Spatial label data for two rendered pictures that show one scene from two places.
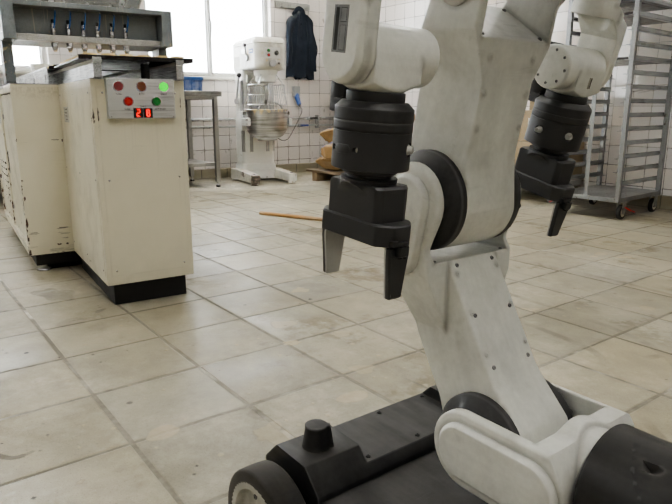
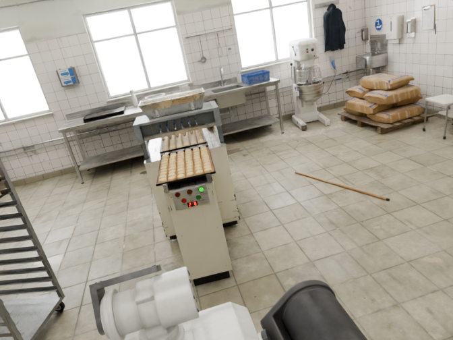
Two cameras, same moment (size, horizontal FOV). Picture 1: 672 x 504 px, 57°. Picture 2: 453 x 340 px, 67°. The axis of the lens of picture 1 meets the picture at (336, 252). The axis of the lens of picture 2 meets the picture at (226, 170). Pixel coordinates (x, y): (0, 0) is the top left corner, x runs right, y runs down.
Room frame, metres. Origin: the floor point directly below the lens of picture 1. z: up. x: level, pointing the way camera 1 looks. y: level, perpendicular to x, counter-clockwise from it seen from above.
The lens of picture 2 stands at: (0.58, -0.51, 1.75)
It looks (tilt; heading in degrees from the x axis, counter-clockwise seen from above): 22 degrees down; 28
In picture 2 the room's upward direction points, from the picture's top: 11 degrees counter-clockwise
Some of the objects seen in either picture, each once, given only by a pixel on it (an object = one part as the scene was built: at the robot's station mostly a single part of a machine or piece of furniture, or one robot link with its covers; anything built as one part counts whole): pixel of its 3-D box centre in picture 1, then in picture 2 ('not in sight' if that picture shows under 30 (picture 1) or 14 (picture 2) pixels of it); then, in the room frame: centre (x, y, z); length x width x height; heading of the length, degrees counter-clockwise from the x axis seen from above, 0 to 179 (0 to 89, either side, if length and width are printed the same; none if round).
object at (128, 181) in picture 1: (123, 178); (197, 212); (2.59, 0.90, 0.45); 0.70 x 0.34 x 0.90; 32
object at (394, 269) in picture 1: (397, 273); not in sight; (0.66, -0.07, 0.56); 0.03 x 0.02 x 0.06; 130
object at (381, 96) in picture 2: not in sight; (393, 94); (6.03, -0.54, 0.47); 0.72 x 0.42 x 0.17; 132
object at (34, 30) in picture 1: (87, 48); (180, 130); (3.02, 1.17, 1.01); 0.72 x 0.33 x 0.34; 122
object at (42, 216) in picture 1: (80, 166); (192, 172); (3.42, 1.42, 0.42); 1.28 x 0.72 x 0.84; 32
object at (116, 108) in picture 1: (140, 98); (191, 196); (2.29, 0.71, 0.77); 0.24 x 0.04 x 0.14; 122
